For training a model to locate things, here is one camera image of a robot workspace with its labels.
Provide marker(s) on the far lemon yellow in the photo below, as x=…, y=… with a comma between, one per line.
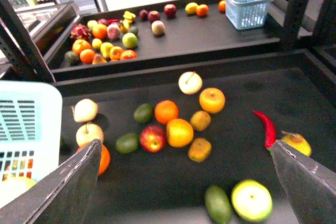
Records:
x=191, y=8

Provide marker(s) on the far dark red apple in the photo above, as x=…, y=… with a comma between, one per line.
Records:
x=170, y=10

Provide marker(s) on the pale white onion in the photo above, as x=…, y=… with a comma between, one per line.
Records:
x=84, y=111

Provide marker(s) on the dark green lime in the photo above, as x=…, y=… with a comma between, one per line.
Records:
x=217, y=205

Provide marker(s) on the yellow orange apple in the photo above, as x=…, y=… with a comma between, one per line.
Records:
x=179, y=133

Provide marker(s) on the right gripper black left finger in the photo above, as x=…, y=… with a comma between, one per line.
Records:
x=63, y=196

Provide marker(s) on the black metal shelf rack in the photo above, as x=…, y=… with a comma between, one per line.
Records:
x=294, y=88

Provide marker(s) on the light blue basket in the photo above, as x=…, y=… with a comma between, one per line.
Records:
x=30, y=129
x=247, y=14

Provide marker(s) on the white pear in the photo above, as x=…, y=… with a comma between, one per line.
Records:
x=190, y=82

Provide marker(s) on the far orange fruit left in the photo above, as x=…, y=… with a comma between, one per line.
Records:
x=99, y=31

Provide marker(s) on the large orange fruit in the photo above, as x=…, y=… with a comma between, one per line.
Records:
x=104, y=160

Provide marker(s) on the pink dragon fruit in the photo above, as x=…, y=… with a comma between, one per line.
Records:
x=79, y=31

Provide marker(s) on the golden yellow apple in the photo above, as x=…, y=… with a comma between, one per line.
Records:
x=212, y=100

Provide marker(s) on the red yellow apple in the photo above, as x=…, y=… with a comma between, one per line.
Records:
x=153, y=138

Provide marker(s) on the far peach fruit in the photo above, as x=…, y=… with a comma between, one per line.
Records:
x=158, y=27

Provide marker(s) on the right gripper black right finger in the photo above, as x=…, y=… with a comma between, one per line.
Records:
x=309, y=186

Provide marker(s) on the far tangerine orange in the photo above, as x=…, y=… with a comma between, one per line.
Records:
x=202, y=10

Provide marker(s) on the red chili pepper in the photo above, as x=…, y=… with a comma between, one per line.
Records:
x=270, y=130

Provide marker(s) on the far green apple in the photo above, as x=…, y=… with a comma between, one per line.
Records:
x=130, y=40

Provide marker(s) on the green yellow apple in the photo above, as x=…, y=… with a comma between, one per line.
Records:
x=251, y=200

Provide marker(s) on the brown kiwi fruit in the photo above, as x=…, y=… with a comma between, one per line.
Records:
x=199, y=150

